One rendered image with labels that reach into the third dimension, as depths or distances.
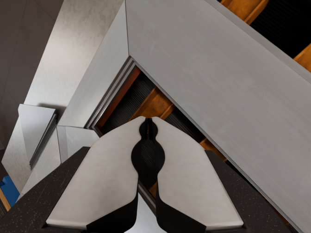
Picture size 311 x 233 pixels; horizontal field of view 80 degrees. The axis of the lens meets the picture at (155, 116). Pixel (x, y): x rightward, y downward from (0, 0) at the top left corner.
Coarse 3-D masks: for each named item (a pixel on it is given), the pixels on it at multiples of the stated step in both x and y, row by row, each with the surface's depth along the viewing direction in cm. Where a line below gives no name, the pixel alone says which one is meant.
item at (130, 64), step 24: (216, 0) 36; (240, 24) 34; (120, 72) 47; (144, 72) 46; (168, 96) 42; (96, 120) 56; (192, 120) 40; (216, 144) 39; (240, 168) 37; (144, 192) 51
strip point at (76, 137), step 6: (66, 126) 60; (66, 132) 60; (72, 132) 59; (78, 132) 57; (84, 132) 56; (90, 132) 55; (72, 138) 59; (78, 138) 58; (84, 138) 56; (72, 144) 59; (78, 144) 58; (72, 150) 60
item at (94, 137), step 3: (93, 132) 54; (93, 135) 54; (96, 135) 54; (90, 138) 55; (93, 138) 54; (96, 138) 54; (87, 141) 56; (90, 141) 55; (93, 141) 55; (84, 144) 57; (87, 144) 56; (90, 144) 55
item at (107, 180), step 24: (144, 120) 12; (96, 144) 9; (120, 144) 9; (96, 168) 8; (120, 168) 8; (72, 192) 7; (96, 192) 7; (120, 192) 7; (72, 216) 6; (96, 216) 6; (120, 216) 7
